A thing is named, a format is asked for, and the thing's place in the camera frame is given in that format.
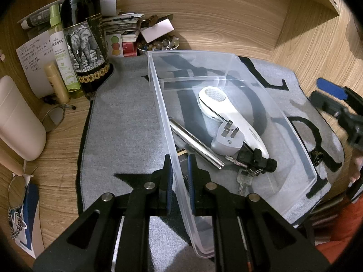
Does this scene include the silver metal pen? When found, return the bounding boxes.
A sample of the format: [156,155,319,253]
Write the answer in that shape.
[169,117,226,170]

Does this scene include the white card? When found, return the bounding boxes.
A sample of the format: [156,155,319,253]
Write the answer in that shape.
[141,18,175,42]

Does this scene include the bowl of beads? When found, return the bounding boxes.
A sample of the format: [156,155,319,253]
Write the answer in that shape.
[137,35,180,56]

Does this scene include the small black round object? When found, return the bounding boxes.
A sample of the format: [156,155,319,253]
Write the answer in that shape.
[310,150,324,166]

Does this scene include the small patterned key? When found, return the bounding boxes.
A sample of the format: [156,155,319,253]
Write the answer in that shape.
[224,155,247,168]

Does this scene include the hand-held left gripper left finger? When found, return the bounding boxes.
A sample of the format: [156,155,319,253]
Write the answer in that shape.
[32,154,174,272]

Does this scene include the black key fob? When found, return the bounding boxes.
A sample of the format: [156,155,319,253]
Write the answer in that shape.
[238,148,278,175]

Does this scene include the beige rounded container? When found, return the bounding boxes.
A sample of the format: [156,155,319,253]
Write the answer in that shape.
[0,75,47,161]

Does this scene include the silver key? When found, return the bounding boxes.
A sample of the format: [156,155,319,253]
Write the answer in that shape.
[237,168,253,197]

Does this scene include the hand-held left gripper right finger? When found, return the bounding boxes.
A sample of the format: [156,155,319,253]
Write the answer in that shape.
[187,154,331,272]

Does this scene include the dark elephant-label wine bottle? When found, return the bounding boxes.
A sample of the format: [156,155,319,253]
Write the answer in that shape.
[60,0,111,97]

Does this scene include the grey plug adapter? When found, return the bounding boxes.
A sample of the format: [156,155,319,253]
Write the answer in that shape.
[210,120,245,156]

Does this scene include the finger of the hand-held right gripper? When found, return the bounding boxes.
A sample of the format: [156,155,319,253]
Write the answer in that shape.
[316,77,349,100]
[310,90,351,118]

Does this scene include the green spray bottle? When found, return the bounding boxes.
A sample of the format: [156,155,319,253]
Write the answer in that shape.
[48,4,81,92]

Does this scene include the gold tube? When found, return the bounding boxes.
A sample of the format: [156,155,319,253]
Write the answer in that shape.
[43,62,70,104]

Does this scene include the blue and white box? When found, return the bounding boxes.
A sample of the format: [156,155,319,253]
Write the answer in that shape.
[14,183,44,258]

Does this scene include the black box with gold edge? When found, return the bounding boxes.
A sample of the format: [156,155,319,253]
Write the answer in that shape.
[176,147,199,182]

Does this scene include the handwritten paper note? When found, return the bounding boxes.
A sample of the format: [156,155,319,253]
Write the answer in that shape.
[15,31,56,98]

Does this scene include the fruit picture card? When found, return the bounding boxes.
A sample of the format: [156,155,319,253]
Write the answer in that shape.
[107,33,123,57]

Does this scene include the orange clothing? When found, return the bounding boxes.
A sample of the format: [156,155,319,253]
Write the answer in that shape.
[316,195,363,261]

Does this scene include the grey felt mat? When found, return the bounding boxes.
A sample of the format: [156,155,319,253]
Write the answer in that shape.
[77,54,345,272]

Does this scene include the red box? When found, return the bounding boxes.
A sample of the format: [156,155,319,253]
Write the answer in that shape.
[122,41,138,57]

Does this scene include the white handheld device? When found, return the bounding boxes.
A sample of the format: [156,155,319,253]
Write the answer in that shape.
[197,86,270,159]

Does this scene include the metal chain bracelet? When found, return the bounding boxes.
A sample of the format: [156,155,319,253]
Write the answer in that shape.
[8,207,27,239]

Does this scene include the person's right hand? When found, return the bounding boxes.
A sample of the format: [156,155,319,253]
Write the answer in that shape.
[349,157,363,185]

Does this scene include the white paper sheet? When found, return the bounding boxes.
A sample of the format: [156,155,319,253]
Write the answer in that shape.
[99,0,122,16]

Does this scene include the round wire-rimmed glasses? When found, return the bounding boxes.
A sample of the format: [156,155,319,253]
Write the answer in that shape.
[42,96,76,132]
[7,176,27,209]

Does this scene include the stack of booklets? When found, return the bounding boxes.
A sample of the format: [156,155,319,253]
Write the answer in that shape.
[102,13,145,41]

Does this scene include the clear plastic storage bin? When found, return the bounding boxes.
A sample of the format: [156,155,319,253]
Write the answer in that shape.
[147,49,317,259]

